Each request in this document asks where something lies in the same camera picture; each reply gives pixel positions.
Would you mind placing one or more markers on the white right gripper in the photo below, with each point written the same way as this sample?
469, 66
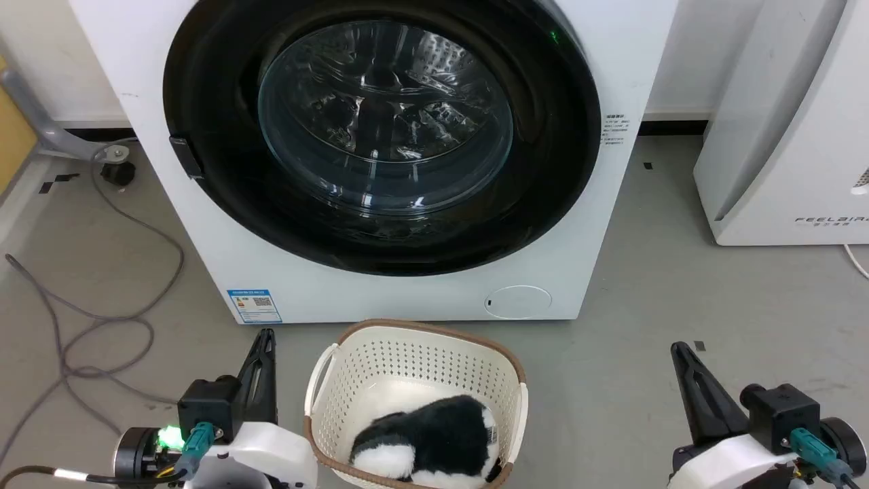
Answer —
733, 462

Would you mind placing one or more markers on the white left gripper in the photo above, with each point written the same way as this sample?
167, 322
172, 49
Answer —
265, 455

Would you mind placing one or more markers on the round black glass washer door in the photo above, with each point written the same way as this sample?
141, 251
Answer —
224, 204

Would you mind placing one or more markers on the white front-load washing machine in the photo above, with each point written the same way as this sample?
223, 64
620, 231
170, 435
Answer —
611, 224

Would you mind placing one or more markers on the blue energy label sticker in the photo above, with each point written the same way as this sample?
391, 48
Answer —
254, 305

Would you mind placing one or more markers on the cream perforated laundry basket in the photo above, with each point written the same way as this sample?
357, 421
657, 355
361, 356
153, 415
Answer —
407, 360

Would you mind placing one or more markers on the black and white plush toy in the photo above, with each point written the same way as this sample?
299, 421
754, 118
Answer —
441, 435

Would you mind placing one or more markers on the black caster wheel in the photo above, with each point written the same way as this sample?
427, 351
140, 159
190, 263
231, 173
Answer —
119, 174

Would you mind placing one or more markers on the white air purifier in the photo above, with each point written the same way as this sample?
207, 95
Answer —
794, 136

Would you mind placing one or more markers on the small printed text label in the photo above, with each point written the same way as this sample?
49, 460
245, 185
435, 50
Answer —
616, 129

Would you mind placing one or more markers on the grey metal stand leg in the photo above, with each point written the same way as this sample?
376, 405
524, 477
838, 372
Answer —
41, 122

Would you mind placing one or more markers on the yellow wooden board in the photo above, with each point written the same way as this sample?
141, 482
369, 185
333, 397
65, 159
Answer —
12, 136

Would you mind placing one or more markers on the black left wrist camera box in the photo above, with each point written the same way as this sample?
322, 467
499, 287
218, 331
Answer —
207, 404

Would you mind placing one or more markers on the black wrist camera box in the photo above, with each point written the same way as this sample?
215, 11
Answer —
207, 404
787, 414

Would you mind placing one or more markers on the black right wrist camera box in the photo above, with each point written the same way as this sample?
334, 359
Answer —
787, 414

